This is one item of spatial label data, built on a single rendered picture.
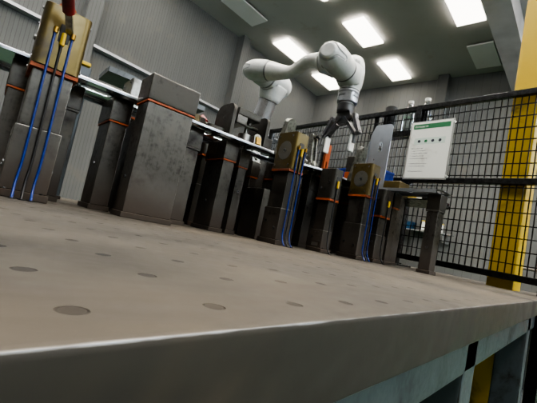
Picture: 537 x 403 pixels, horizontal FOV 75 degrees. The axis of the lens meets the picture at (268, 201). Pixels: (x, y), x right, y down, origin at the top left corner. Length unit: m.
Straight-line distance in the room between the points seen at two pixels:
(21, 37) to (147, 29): 2.85
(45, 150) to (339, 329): 0.67
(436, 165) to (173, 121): 1.38
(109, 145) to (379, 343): 0.86
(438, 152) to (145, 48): 8.89
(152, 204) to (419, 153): 1.46
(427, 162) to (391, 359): 1.74
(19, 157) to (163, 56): 9.64
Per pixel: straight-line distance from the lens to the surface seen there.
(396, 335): 0.23
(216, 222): 1.10
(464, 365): 0.65
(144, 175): 0.84
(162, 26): 10.55
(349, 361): 0.19
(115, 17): 9.97
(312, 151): 1.63
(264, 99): 2.05
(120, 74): 1.36
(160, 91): 0.87
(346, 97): 1.58
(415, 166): 1.96
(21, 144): 0.77
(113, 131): 0.98
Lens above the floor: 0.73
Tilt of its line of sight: 5 degrees up
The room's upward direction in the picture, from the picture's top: 12 degrees clockwise
